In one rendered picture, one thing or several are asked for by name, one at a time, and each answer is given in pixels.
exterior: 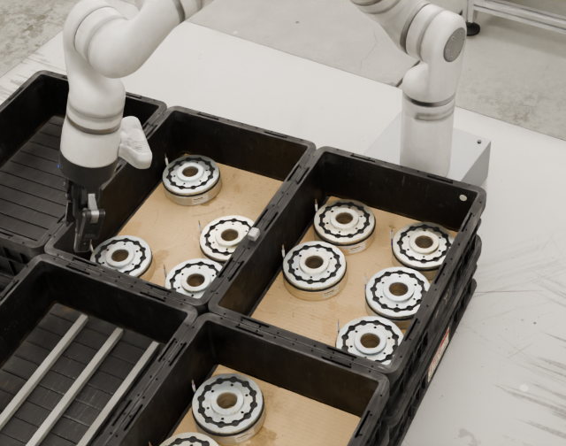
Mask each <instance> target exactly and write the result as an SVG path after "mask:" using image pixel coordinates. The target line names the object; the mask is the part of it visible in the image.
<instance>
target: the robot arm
mask: <svg viewBox="0 0 566 446"><path fill-rule="evenodd" d="M213 1H214V0H134V3H135V5H136V7H137V9H138V11H139V12H138V13H137V14H136V16H134V17H133V18H132V19H127V18H126V17H125V16H124V15H123V14H122V13H120V12H119V11H118V10H117V9H116V8H115V7H113V6H112V5H111V4H110V3H108V2H106V1H105V0H81V1H80V2H78V3H77V4H76V5H75V6H74V7H73V8H72V9H71V11H70V12H69V14H68V16H67V18H66V21H65V25H64V31H63V48H64V55H65V68H66V74H67V78H68V82H69V94H68V100H67V107H66V115H65V121H64V125H63V128H62V135H61V143H60V151H59V158H58V168H59V170H60V172H61V173H62V174H63V175H64V176H65V181H64V186H65V188H66V194H65V197H66V199H67V206H66V213H65V220H66V222H68V223H72V222H76V228H75V231H76V233H75V239H74V245H73V248H74V251H75V252H88V251H90V247H91V241H92V239H98V238H99V234H100V231H101V228H102V224H103V218H104V215H105V212H104V210H103V209H100V198H101V197H102V191H103V189H102V185H103V184H104V183H105V182H106V181H108V180H110V179H111V178H112V177H113V175H114V173H115V171H116V166H117V160H118V157H122V158H123V159H124V160H126V161H127V162H128V163H129V164H131V165H132V166H134V167H136V168H139V169H146V168H149V167H150V165H151V159H152V153H151V151H150V148H149V145H148V142H147V139H146V137H145V134H144V133H143V130H142V126H141V123H140V121H139V120H138V119H137V118H136V117H133V116H131V117H125V118H123V119H122V117H123V111H124V106H125V99H126V90H125V87H124V84H123V82H122V81H121V79H120V78H123V77H126V76H128V75H130V74H132V73H135V72H136V71H137V70H138V69H140V68H141V67H142V66H143V65H144V64H145V62H146V61H147V60H148V59H149V57H150V56H151V55H152V54H153V53H154V51H155V50H156V49H157V48H158V46H159V45H160V44H161V43H162V42H163V41H164V39H165V38H166V37H167V36H168V35H169V34H170V33H171V31H172V30H173V29H174V28H175V27H176V26H178V25H180V24H181V23H182V22H184V21H186V20H187V19H189V18H190V17H192V16H193V15H195V14H196V13H198V12H199V11H200V10H202V9H203V8H205V7H206V6H207V5H209V4H210V3H211V2H213ZM349 1H350V2H351V3H352V4H354V5H355V6H356V7H357V8H358V9H359V10H360V11H361V12H363V13H364V14H366V15H367V16H368V17H369V18H371V19H372V20H374V21H376V22H377V23H379V24H380V25H381V27H382V28H383V29H384V30H385V32H386V33H387V35H388V36H389V37H390V39H391V40H392V42H393V43H394V44H395V46H396V47H397V48H398V49H399V50H401V51H402V52H404V53H405V54H407V55H409V56H411V57H413V58H416V59H418V60H420V61H422V62H424V63H425V64H422V65H417V66H414V67H412V68H411V69H409V70H408V71H407V72H406V73H405V75H404V77H403V81H402V122H401V145H400V165H403V166H407V167H409V168H413V169H417V170H419V171H423V172H427V173H432V174H436V175H439V176H443V177H445V176H446V175H447V173H448V171H449V167H450V157H451V147H452V136H453V125H454V115H455V94H456V87H457V84H458V81H459V79H460V75H461V71H462V66H463V53H464V48H465V43H466V35H467V28H466V23H465V20H464V18H463V17H462V16H460V15H459V14H456V13H454V12H451V11H449V10H447V9H444V8H442V7H440V6H438V5H436V4H432V3H430V2H427V1H425V0H349ZM83 208H88V209H87V210H85V211H83ZM81 220H82V222H81Z"/></svg>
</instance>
